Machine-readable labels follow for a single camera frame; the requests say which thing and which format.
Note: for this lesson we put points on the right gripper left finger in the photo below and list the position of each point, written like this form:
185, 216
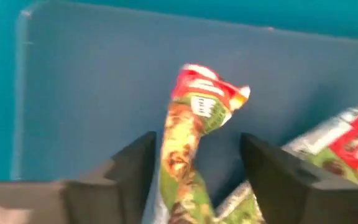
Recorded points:
120, 193

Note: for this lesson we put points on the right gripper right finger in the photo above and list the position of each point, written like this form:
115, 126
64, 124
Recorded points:
291, 199

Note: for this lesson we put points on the red green granola bar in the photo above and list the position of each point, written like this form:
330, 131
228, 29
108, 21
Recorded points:
185, 140
356, 137

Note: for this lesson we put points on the blue plastic bin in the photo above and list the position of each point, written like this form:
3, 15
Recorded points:
89, 93

